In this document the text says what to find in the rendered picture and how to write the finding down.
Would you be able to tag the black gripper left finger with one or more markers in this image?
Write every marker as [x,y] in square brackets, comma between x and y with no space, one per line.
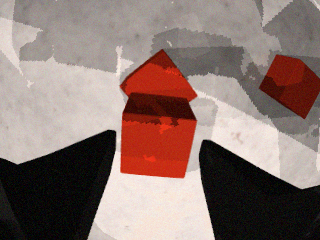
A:
[56,196]

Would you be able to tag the red cube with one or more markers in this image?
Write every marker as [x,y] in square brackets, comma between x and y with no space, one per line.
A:
[156,135]
[158,76]
[292,83]

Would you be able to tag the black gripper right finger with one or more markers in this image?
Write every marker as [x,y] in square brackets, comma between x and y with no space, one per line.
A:
[247,203]

